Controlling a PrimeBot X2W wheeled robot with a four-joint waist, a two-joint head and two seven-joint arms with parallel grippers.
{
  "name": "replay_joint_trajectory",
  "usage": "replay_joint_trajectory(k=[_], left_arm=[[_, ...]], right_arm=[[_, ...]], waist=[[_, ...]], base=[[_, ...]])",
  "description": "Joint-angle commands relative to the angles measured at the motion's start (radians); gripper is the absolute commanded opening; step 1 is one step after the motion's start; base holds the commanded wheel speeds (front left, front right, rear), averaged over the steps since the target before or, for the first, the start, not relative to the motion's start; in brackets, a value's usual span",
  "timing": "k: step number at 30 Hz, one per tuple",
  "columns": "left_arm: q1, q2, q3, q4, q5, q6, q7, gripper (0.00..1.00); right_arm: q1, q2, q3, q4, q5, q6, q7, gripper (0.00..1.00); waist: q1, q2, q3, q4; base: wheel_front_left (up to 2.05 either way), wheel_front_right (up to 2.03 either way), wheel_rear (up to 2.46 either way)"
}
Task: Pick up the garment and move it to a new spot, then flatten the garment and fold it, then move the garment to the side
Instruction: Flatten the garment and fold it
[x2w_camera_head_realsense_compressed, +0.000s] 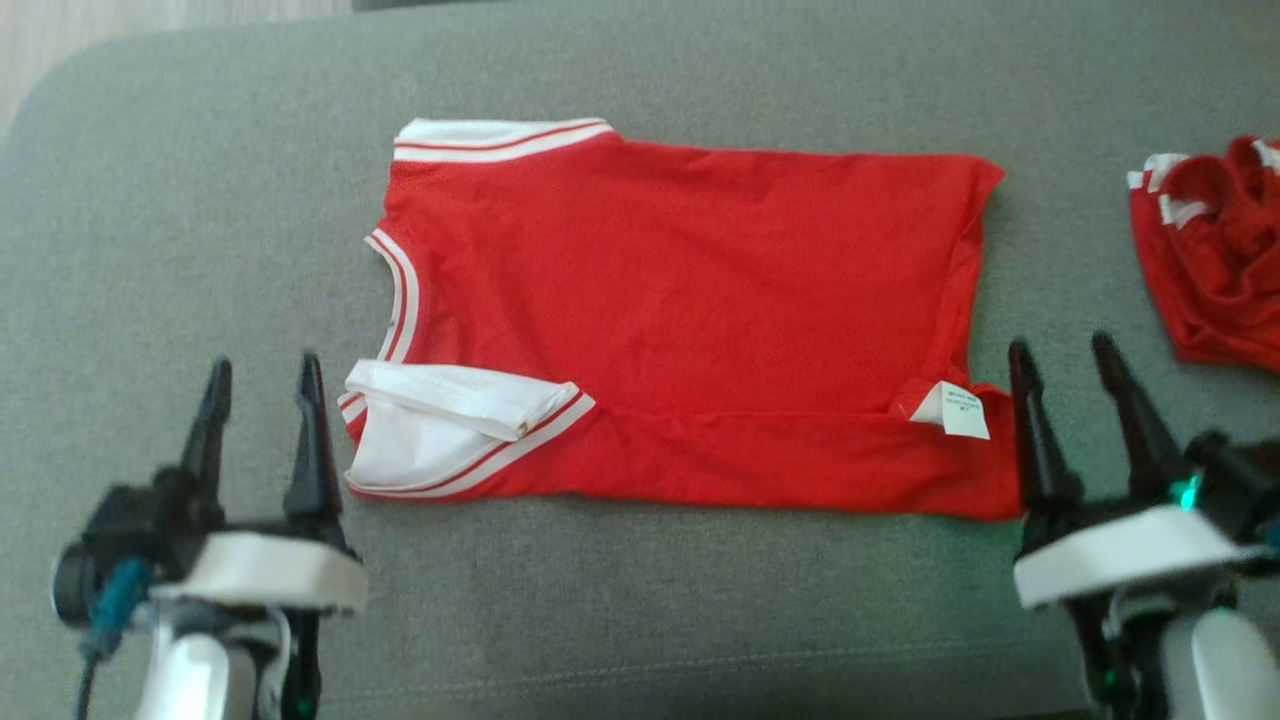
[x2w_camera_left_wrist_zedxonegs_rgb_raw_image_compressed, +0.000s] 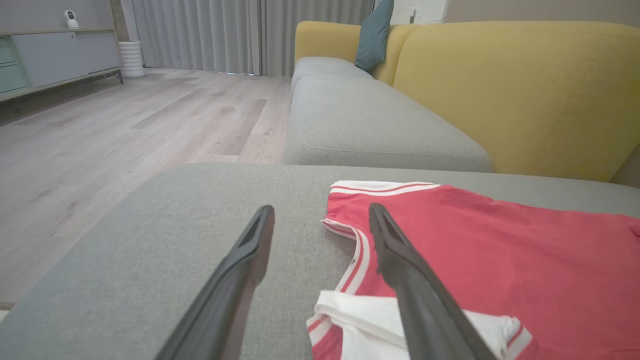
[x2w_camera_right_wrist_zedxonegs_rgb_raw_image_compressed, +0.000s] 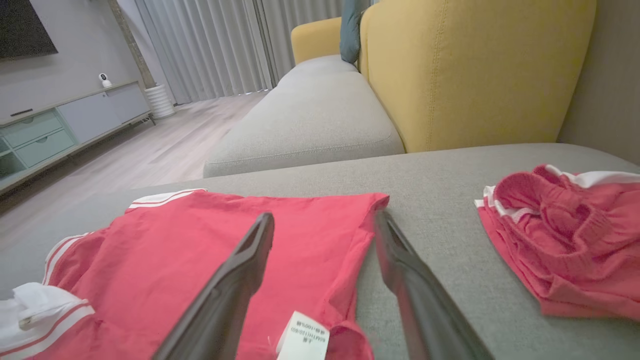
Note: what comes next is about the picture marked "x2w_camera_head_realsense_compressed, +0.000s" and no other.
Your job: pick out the red shirt with white sleeves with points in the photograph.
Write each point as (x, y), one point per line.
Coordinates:
(700, 300)

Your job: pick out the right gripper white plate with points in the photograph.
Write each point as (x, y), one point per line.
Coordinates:
(1120, 555)

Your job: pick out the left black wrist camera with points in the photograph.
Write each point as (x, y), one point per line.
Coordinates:
(130, 520)

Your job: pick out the grey sofa seat cushion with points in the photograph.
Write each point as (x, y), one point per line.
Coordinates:
(640, 620)

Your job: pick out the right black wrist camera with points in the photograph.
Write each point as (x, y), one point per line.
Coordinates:
(1235, 480)

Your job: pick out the red shorts with white trim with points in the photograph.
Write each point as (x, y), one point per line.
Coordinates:
(1220, 280)

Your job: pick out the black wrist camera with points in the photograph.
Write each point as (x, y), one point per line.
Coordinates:
(1235, 480)
(130, 520)

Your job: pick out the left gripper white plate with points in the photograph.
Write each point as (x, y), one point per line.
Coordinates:
(270, 570)

